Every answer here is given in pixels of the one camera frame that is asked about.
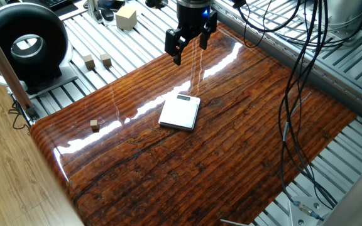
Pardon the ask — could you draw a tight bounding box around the small brown wooden cube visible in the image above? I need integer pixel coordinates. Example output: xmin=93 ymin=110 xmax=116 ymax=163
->
xmin=82 ymin=54 xmax=96 ymax=70
xmin=100 ymin=53 xmax=112 ymax=68

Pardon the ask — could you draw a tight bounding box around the black keyboard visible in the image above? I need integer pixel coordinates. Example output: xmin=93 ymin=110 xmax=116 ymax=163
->
xmin=39 ymin=0 xmax=69 ymax=9

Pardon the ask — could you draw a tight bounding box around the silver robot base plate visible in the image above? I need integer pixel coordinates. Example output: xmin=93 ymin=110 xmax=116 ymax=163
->
xmin=288 ymin=196 xmax=331 ymax=226

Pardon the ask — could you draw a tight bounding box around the thin white cable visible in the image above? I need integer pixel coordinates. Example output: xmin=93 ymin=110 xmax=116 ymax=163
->
xmin=289 ymin=92 xmax=312 ymax=122

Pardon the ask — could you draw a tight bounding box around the black computer mouse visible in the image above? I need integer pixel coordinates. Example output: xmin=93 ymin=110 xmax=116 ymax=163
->
xmin=101 ymin=8 xmax=115 ymax=22

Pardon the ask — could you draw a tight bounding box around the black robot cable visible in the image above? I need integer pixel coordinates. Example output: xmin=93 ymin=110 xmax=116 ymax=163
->
xmin=278 ymin=0 xmax=339 ymax=211

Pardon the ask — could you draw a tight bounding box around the black round knob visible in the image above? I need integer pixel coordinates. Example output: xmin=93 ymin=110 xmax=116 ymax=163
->
xmin=145 ymin=0 xmax=169 ymax=9

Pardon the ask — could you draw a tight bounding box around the large pale wooden cube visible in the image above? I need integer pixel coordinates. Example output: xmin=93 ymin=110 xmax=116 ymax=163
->
xmin=115 ymin=6 xmax=138 ymax=31

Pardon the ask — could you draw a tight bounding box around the black ring-shaped device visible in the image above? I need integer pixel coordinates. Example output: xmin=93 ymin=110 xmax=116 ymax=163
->
xmin=0 ymin=2 xmax=80 ymax=100

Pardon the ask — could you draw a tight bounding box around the grey aluminium rail beam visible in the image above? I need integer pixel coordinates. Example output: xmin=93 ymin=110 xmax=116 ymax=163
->
xmin=211 ymin=0 xmax=362 ymax=120

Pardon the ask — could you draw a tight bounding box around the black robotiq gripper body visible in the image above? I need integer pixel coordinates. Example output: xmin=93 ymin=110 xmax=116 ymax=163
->
xmin=177 ymin=1 xmax=214 ymax=39

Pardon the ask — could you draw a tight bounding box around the silver metal bracket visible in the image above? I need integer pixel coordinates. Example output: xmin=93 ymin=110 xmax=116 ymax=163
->
xmin=86 ymin=0 xmax=104 ymax=24

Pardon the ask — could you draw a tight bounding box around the silver digital pocket scale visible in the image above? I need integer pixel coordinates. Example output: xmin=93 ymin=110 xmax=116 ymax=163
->
xmin=158 ymin=93 xmax=201 ymax=132

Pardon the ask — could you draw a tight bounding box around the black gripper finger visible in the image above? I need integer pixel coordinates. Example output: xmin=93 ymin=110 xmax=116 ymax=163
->
xmin=165 ymin=28 xmax=190 ymax=67
xmin=199 ymin=11 xmax=218 ymax=51

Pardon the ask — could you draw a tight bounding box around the black cable with grey sleeve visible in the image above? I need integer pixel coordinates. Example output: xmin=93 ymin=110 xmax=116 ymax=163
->
xmin=277 ymin=0 xmax=323 ymax=220

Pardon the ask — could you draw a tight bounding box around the thin black floor cable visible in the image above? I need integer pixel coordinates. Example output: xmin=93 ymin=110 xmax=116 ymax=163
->
xmin=8 ymin=100 xmax=31 ymax=131

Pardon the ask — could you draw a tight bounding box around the glossy wood grain board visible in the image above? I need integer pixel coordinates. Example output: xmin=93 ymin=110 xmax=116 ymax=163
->
xmin=29 ymin=21 xmax=357 ymax=226

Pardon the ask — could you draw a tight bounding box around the aluminium frame post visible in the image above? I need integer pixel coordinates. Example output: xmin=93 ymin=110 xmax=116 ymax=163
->
xmin=0 ymin=12 xmax=40 ymax=122

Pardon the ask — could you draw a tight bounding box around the black gripper cable with plug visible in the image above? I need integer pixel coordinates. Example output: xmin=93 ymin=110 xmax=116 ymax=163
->
xmin=231 ymin=0 xmax=303 ymax=34

